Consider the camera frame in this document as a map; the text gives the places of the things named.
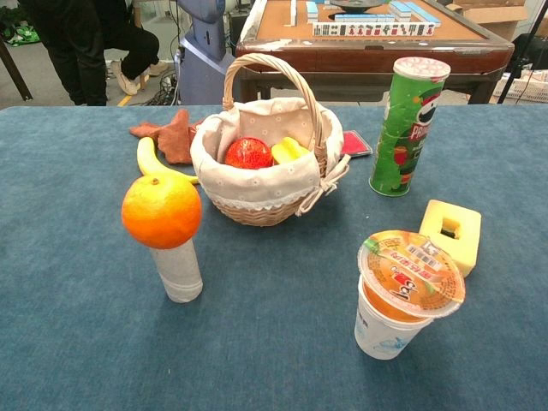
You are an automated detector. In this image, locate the orange fruit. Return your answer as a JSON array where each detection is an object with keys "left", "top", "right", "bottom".
[{"left": 121, "top": 175, "right": 203, "bottom": 251}]

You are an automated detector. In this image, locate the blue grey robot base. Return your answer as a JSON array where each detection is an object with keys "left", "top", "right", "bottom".
[{"left": 176, "top": 0, "right": 235, "bottom": 106}]

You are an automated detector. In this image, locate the wicker basket with cloth liner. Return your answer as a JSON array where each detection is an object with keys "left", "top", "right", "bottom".
[{"left": 189, "top": 52, "right": 352, "bottom": 228}]

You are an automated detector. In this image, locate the yellow fruit slice toy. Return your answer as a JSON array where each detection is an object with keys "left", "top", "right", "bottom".
[{"left": 271, "top": 136, "right": 311, "bottom": 166}]

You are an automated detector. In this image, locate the red round fruit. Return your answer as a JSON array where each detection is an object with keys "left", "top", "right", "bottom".
[{"left": 223, "top": 137, "right": 275, "bottom": 170}]

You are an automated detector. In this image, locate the blue table cloth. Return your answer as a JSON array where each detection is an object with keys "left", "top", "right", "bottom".
[{"left": 0, "top": 104, "right": 548, "bottom": 411}]

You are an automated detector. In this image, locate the red flat card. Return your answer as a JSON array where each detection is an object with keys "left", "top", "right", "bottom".
[{"left": 340, "top": 130, "right": 374, "bottom": 160}]

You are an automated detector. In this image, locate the clear plastic bottle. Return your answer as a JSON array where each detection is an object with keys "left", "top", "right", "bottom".
[{"left": 149, "top": 238, "right": 204, "bottom": 304}]

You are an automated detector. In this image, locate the brown leaf-shaped toy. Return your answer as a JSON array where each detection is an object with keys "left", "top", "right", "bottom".
[{"left": 129, "top": 109, "right": 204, "bottom": 166}]

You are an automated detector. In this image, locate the yellow banana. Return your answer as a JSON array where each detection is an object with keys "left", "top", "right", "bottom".
[{"left": 136, "top": 136, "right": 200, "bottom": 186}]

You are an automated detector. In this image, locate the orange jelly cup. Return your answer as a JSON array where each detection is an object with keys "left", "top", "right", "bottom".
[{"left": 357, "top": 229, "right": 467, "bottom": 324}]

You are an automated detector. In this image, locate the green Pringles can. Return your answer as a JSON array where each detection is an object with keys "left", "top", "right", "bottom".
[{"left": 368, "top": 56, "right": 452, "bottom": 198}]

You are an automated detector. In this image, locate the white paper cup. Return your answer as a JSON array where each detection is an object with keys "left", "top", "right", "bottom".
[{"left": 354, "top": 283, "right": 433, "bottom": 361}]

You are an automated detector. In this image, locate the brown mahjong table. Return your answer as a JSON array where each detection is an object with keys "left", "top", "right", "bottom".
[{"left": 235, "top": 0, "right": 515, "bottom": 105}]

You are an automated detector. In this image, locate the yellow sponge block with hole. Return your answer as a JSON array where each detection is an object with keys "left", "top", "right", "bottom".
[{"left": 418, "top": 199, "right": 483, "bottom": 279}]

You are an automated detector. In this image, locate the row of mahjong tiles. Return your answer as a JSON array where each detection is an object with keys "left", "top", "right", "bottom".
[{"left": 312, "top": 21, "right": 437, "bottom": 38}]

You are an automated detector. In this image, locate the person in black clothes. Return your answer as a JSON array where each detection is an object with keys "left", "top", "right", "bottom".
[{"left": 19, "top": 0, "right": 170, "bottom": 107}]

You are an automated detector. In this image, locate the white plastic crate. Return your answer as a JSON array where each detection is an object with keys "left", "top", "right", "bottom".
[{"left": 491, "top": 70, "right": 548, "bottom": 105}]

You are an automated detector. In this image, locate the black tripod stand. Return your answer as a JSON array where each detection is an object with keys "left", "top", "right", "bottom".
[{"left": 497, "top": 0, "right": 548, "bottom": 105}]

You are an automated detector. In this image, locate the cardboard box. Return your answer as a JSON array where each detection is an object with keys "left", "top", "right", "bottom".
[{"left": 452, "top": 0, "right": 539, "bottom": 43}]

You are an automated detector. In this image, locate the green bag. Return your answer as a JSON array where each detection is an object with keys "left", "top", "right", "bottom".
[{"left": 0, "top": 6, "right": 42, "bottom": 47}]

